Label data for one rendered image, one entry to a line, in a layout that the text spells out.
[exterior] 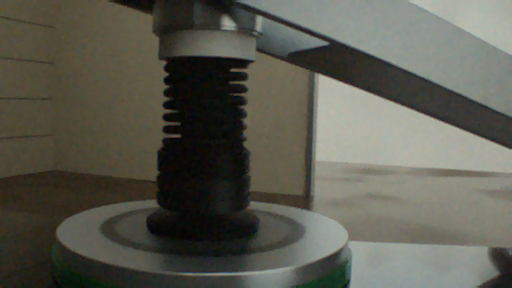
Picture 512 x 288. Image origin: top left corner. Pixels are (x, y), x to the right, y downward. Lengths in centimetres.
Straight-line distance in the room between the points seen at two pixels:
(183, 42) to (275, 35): 12
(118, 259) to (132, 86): 602
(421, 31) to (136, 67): 596
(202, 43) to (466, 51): 20
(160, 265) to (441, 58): 24
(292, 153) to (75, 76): 318
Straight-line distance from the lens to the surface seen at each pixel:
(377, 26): 35
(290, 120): 538
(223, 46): 32
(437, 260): 41
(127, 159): 636
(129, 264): 28
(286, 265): 28
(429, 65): 37
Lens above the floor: 97
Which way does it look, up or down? 5 degrees down
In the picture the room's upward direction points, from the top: 2 degrees clockwise
